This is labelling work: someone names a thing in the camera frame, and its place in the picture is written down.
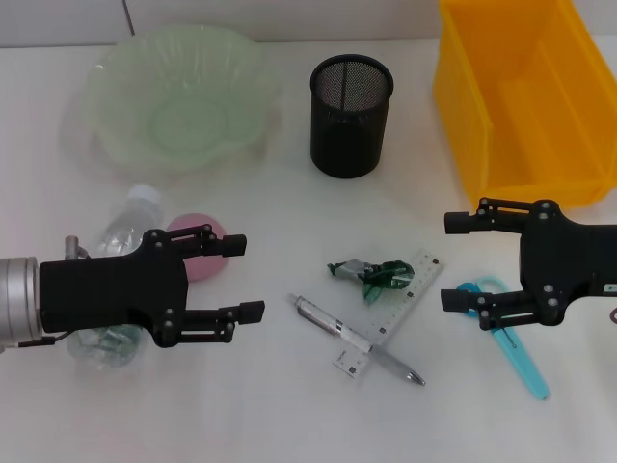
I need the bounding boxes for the green plastic wrapper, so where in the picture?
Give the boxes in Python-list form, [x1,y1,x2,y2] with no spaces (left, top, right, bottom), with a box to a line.
[327,259,416,308]

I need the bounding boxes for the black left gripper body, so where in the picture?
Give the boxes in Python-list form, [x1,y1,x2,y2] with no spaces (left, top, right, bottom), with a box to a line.
[39,230,190,348]

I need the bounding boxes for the black mesh pen holder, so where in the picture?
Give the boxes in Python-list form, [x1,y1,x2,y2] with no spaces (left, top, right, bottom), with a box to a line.
[309,53,395,179]

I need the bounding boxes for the blue plastic scissors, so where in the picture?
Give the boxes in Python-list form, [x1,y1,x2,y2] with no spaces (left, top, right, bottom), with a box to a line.
[455,275,550,401]

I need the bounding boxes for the yellow plastic bin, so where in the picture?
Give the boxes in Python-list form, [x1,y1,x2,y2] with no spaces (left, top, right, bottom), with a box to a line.
[432,0,617,209]

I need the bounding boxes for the pink ball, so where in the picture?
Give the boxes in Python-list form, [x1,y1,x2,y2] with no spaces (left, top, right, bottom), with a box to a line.
[166,211,228,284]

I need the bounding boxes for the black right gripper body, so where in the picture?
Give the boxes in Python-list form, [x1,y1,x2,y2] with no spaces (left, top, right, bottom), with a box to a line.
[519,200,617,327]

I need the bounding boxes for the left arm cable with plug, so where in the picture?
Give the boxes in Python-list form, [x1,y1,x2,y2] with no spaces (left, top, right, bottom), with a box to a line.
[65,234,94,261]

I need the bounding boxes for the translucent green fruit plate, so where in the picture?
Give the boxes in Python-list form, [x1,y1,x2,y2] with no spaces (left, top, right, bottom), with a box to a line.
[62,26,281,175]

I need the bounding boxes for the transparent plastic ruler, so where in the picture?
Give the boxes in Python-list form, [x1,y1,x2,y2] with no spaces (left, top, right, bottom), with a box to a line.
[331,248,445,381]

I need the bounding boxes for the silver white ballpoint pen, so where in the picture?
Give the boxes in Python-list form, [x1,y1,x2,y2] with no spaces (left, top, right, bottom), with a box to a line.
[287,292,427,387]

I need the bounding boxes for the clear water bottle green label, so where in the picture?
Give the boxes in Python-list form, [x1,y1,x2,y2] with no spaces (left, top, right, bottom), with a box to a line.
[66,184,165,372]

